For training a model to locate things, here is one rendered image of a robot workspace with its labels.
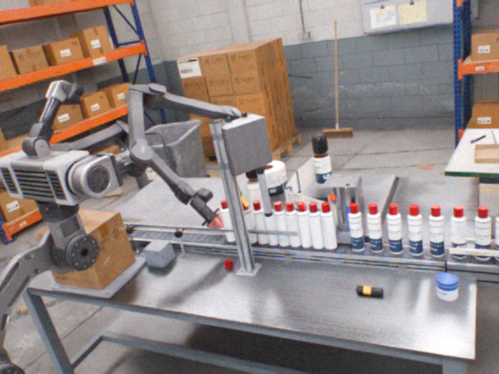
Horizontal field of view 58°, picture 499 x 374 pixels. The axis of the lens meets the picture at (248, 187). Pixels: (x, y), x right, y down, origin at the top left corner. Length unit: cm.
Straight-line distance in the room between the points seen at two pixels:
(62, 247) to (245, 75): 389
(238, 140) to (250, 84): 367
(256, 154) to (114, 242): 80
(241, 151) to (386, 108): 476
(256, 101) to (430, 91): 220
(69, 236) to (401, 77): 505
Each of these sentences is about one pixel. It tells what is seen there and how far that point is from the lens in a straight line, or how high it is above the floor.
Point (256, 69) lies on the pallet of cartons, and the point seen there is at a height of 115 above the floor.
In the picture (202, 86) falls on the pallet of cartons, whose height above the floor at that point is 103.
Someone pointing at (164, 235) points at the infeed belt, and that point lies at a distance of 236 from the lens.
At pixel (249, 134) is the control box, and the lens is 173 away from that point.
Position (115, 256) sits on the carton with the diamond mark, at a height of 94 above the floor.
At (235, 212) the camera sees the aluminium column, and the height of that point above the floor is 112.
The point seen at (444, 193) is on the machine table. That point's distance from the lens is 247.
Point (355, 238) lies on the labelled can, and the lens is 188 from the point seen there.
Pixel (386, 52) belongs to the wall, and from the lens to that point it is 621.
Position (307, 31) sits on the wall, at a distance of 655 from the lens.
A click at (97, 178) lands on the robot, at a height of 146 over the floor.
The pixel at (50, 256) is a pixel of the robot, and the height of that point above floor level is 114.
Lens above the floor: 189
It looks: 22 degrees down
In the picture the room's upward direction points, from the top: 12 degrees counter-clockwise
